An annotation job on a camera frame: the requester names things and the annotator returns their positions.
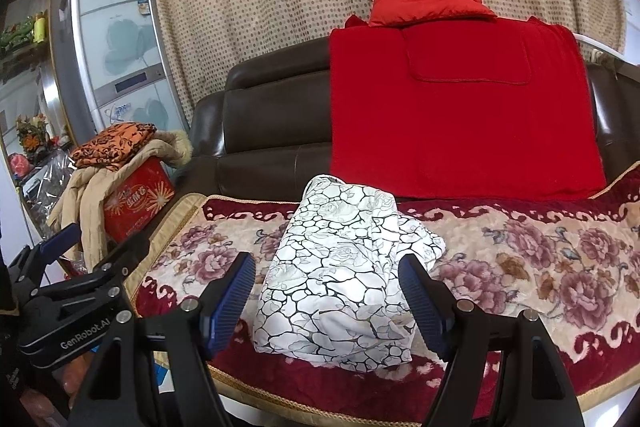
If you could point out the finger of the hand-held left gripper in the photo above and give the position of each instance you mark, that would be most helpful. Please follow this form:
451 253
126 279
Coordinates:
115 257
55 242

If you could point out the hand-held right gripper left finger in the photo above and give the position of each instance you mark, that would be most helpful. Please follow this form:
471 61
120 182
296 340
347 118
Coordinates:
232 302

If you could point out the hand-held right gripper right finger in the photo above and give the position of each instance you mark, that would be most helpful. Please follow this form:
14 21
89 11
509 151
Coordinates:
425 302

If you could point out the white black-patterned coat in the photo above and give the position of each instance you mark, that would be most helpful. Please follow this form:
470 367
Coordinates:
340 287

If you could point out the beige padded coat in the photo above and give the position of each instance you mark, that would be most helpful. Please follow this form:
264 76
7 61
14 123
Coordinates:
92 207

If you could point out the red gift box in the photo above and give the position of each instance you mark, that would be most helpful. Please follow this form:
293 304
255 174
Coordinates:
137 202

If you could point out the clear plastic sheet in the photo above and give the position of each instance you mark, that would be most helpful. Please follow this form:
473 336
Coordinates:
45 177

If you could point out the pink round object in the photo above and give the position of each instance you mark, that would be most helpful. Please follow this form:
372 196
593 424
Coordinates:
21 167

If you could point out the red floral blanket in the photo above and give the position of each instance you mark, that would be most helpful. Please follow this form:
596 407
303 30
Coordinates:
525 267

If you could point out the orange flower arrangement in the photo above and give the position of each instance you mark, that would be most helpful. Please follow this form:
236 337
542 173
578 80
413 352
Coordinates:
32 132

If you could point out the orange black patterned cloth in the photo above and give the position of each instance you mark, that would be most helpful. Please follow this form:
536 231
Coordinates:
112 144

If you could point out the large red cushion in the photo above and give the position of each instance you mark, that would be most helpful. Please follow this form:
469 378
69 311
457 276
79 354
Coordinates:
460 132

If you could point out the brown leather sofa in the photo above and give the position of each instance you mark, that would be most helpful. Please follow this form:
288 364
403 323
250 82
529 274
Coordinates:
270 117

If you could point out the silver refrigerator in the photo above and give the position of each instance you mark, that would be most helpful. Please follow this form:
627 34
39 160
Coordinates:
120 47

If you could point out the green artificial plants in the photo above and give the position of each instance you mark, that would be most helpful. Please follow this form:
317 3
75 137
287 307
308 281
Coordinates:
17 36

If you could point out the yellow bottle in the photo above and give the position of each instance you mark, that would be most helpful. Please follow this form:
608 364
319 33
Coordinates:
40 28

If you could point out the white metal rail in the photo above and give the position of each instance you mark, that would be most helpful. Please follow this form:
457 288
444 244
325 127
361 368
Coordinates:
605 52

